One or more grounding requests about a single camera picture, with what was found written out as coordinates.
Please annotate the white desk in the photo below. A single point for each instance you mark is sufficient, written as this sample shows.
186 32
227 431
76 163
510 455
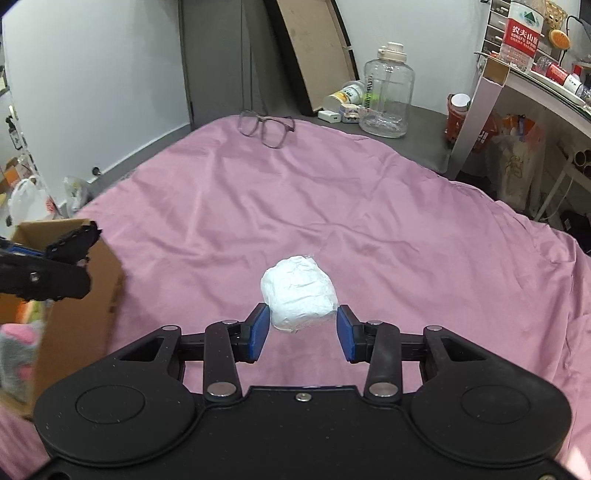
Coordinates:
494 77

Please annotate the clear large water jug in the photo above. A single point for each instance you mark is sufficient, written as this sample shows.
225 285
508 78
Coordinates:
389 87

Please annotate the black white felt toy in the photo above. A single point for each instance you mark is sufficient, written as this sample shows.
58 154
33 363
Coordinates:
73 247

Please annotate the leaning flat cardboard tray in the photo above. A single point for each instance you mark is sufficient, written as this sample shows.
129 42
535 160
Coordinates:
314 49

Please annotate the dark-framed eyeglasses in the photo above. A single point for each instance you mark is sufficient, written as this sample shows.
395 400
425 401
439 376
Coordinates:
272 131

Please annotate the red lidded jar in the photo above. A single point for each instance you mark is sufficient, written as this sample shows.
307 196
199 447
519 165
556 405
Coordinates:
458 105

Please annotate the orange green burger plush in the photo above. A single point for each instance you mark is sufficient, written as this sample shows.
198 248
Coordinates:
30 311

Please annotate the pink bed sheet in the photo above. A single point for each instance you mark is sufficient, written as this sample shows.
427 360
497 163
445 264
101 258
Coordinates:
196 226

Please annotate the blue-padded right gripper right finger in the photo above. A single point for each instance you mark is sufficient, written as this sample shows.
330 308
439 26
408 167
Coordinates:
376 343

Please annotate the white plastic bag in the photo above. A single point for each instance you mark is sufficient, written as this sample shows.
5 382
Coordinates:
30 202

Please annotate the yellow white supplement jar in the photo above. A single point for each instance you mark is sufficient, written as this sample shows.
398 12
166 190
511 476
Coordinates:
351 93

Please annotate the grey pink plush toy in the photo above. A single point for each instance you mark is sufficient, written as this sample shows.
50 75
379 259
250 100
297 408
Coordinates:
19 345

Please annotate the red label water bottle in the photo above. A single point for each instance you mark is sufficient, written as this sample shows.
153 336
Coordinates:
522 33

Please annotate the translucent shopping bag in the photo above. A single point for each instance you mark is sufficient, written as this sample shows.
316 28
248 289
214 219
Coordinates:
515 158

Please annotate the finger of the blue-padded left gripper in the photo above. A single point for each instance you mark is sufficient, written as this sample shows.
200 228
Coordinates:
28 275

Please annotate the brown cardboard box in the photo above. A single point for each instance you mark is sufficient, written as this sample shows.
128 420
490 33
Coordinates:
76 331

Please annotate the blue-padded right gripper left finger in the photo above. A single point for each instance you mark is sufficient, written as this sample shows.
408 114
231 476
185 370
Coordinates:
228 343

